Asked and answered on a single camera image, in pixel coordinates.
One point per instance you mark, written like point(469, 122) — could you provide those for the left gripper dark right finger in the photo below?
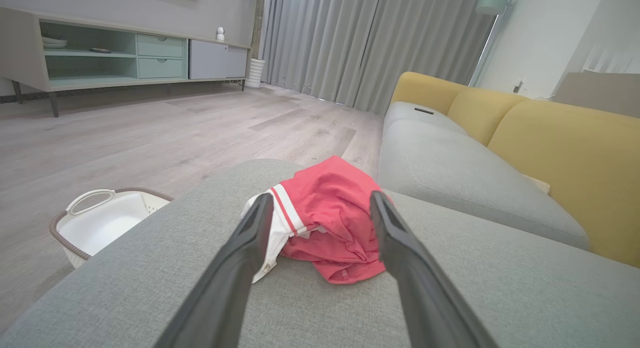
point(430, 298)

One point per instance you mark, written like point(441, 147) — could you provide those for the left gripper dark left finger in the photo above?
point(225, 288)

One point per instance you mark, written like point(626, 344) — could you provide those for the red Bulls 23 jersey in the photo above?
point(335, 213)

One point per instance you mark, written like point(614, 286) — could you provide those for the grey and yellow sofa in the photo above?
point(125, 298)

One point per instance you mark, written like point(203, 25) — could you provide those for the long grey sofa seat cushion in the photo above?
point(460, 178)

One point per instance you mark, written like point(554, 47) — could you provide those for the white laundry basket brown rim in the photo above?
point(110, 223)

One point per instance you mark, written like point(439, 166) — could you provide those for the small tan card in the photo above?
point(537, 184)

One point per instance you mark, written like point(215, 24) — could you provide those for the short grey sofa seat cushion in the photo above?
point(410, 118)

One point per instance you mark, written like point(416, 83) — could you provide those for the black remote control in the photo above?
point(424, 110)

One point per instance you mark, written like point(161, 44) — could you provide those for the narrow yellow sofa back cushion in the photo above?
point(480, 112)

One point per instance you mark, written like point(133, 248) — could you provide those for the wide yellow sofa back cushion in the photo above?
point(585, 172)

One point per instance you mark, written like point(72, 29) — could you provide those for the yellow sofa end cushion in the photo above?
point(425, 87)

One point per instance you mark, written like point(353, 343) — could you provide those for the white ribbed planter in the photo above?
point(255, 73)

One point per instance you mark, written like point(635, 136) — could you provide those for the small white figurine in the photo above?
point(220, 34)

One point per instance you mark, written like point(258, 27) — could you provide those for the beige partition panel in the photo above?
point(600, 95)

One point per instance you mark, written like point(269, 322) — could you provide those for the grey pleated curtain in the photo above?
point(360, 42)

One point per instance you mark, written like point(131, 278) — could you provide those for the small dark dish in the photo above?
point(101, 50)

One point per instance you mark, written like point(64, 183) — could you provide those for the white finned rack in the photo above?
point(607, 61)

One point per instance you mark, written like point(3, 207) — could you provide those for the stacked white plates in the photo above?
point(54, 42)

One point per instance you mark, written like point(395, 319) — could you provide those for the mint green floor lamp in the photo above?
point(492, 0)

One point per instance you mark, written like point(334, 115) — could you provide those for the mint grey TV cabinet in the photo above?
point(20, 52)

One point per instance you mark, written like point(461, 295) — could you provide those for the wall outlet with plug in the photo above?
point(518, 86)

